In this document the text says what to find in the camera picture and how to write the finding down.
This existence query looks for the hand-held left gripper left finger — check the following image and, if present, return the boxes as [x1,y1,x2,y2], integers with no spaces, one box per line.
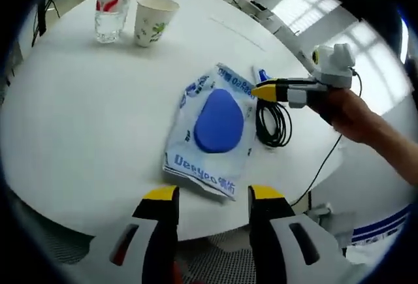
[87,185,180,284]

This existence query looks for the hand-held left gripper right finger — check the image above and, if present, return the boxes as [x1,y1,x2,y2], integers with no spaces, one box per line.
[247,184,348,284]

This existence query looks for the blue and white tissue packet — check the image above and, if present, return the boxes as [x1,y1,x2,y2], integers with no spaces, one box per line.
[162,63,278,202]

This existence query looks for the white paper cup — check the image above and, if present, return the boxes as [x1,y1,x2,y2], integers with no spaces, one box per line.
[133,0,180,48]

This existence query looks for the clear plastic water bottle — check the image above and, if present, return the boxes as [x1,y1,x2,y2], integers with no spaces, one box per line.
[93,0,137,44]

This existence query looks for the person's right hand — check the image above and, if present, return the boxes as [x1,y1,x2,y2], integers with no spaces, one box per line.
[308,88,377,144]

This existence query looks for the window with white blinds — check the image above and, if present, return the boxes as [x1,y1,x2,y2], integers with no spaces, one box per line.
[329,19,414,115]
[270,0,346,33]

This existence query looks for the grey mesh office chair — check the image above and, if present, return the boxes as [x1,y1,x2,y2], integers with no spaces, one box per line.
[42,225,259,284]

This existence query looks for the white blue-striped garment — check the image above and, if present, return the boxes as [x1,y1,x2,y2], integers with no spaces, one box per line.
[346,205,415,265]

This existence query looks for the white table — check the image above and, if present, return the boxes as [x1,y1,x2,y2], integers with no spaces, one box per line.
[0,0,347,242]

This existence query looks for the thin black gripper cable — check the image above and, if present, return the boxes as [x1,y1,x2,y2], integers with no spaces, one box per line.
[289,67,363,207]

